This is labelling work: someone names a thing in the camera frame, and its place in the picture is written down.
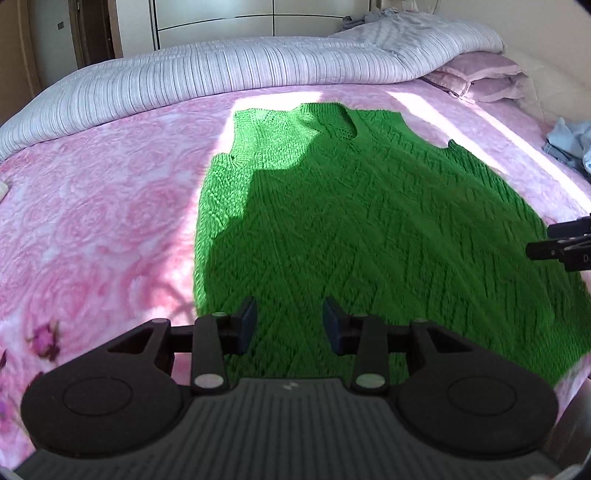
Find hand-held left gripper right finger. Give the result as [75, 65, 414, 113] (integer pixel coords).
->
[322, 296, 472, 394]

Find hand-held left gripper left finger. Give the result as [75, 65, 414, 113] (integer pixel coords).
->
[107, 296, 258, 396]

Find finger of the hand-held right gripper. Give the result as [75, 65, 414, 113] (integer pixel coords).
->
[548, 215, 591, 239]
[526, 235, 591, 272]

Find green knitted vest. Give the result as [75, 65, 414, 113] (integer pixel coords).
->
[193, 102, 591, 387]

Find light blue clothes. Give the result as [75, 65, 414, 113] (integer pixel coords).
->
[542, 117, 591, 182]

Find beige padded headboard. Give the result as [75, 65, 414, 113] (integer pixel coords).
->
[505, 45, 591, 136]

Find pink pillow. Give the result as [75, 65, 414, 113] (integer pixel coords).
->
[421, 69, 531, 103]
[436, 51, 526, 81]

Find pink floral blanket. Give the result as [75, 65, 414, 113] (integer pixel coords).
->
[0, 80, 591, 468]

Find striped white quilt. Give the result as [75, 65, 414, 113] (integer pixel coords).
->
[0, 11, 507, 162]

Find grey-blue cloth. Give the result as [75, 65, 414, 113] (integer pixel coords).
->
[342, 6, 399, 29]

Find white wardrobe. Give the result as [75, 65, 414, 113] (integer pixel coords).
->
[115, 0, 385, 52]

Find brown wooden door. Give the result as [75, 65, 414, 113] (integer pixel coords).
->
[68, 0, 123, 71]

